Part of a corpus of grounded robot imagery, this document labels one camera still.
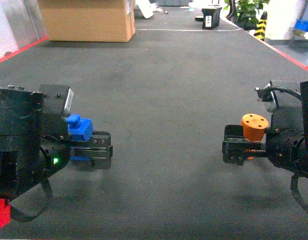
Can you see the red conveyor side rail right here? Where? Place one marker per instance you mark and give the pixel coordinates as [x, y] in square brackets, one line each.
[268, 62]

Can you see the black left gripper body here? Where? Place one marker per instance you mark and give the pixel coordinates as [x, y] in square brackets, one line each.
[55, 144]

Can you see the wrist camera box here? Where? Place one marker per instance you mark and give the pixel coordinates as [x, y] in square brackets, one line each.
[279, 94]
[57, 99]

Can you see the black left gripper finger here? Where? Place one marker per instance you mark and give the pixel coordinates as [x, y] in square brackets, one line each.
[98, 150]

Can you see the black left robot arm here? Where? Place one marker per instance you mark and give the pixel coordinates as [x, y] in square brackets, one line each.
[39, 136]

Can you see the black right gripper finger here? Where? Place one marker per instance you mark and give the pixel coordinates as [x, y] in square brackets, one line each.
[237, 149]

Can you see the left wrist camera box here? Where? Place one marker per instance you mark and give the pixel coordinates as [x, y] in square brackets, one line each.
[57, 99]

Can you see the blue block part with knob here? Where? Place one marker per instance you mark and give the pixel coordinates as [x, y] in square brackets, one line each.
[81, 129]

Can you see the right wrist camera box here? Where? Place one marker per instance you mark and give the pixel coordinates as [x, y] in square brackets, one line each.
[279, 94]

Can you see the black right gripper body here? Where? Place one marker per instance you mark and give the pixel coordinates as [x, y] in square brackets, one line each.
[285, 145]

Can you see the yellow black striped cone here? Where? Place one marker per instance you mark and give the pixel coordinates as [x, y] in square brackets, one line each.
[261, 27]

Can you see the black crate with label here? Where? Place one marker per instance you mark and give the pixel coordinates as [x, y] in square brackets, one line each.
[211, 17]

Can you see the red conveyor side rail left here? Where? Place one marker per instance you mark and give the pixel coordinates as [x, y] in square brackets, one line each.
[12, 54]

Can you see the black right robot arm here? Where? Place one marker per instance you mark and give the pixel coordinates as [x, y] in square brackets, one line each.
[304, 107]

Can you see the green potted plant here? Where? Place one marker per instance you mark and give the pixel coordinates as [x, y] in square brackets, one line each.
[243, 12]

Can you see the large cardboard box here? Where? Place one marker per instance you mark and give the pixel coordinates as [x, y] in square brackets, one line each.
[88, 20]

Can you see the orange cylinder cap 4680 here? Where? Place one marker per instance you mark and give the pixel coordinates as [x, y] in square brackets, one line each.
[254, 127]

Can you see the red conveyor side rail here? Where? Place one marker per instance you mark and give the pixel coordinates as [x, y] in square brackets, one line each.
[268, 62]
[12, 54]

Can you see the blue bin on far shelf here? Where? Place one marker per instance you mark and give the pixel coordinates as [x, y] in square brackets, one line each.
[301, 25]

